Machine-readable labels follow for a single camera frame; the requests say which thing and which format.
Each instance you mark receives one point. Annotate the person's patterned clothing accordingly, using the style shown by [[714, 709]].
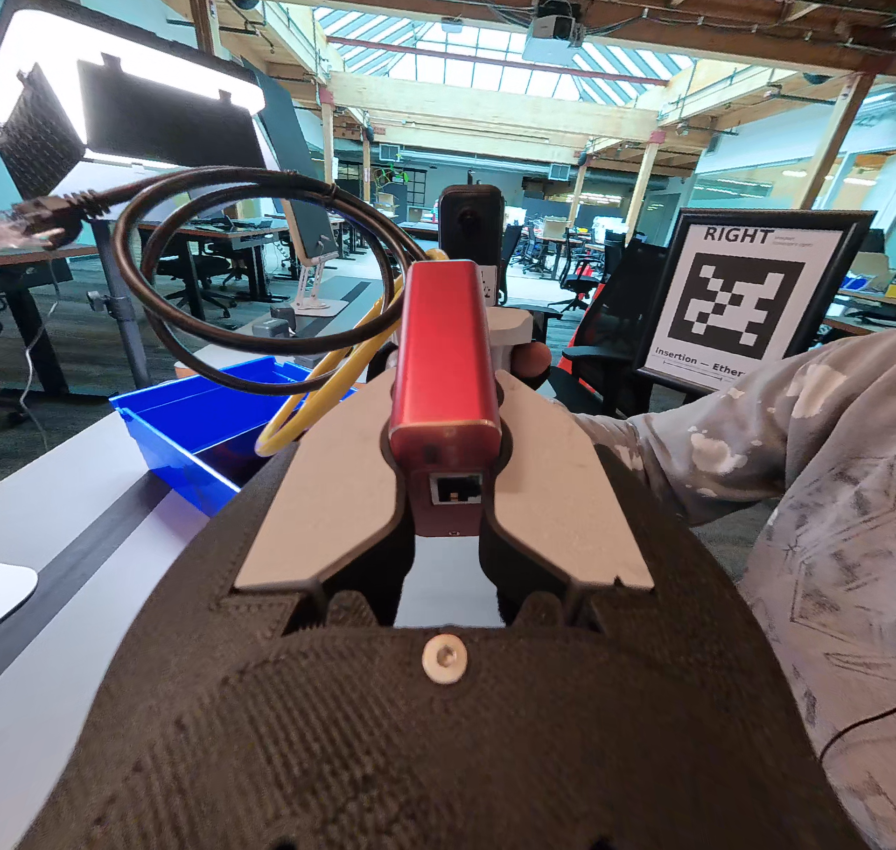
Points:
[[840, 654]]

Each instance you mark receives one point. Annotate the ceiling projector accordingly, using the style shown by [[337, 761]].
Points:
[[553, 34]]

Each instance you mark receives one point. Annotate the small black box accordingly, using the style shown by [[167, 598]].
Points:
[[273, 321]]

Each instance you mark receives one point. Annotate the red ethernet adapter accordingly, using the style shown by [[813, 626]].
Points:
[[441, 353]]

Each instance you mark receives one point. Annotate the light stand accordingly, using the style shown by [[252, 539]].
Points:
[[115, 304]]

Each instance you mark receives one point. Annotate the person's right hand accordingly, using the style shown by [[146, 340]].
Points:
[[532, 360]]

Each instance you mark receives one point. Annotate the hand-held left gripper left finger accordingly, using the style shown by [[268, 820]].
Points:
[[329, 500]]

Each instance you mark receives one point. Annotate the framed tag sign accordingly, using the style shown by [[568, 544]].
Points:
[[749, 290]]

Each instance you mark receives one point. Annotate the white stand base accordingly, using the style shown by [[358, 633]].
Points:
[[14, 587]]

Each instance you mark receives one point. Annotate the studio light panel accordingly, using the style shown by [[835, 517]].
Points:
[[161, 115]]

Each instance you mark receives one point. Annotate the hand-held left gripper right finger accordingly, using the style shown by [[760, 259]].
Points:
[[560, 507]]

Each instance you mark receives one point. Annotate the blue plastic bin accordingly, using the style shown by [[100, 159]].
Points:
[[189, 409]]

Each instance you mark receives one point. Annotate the person's right forearm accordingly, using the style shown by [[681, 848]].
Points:
[[735, 430]]

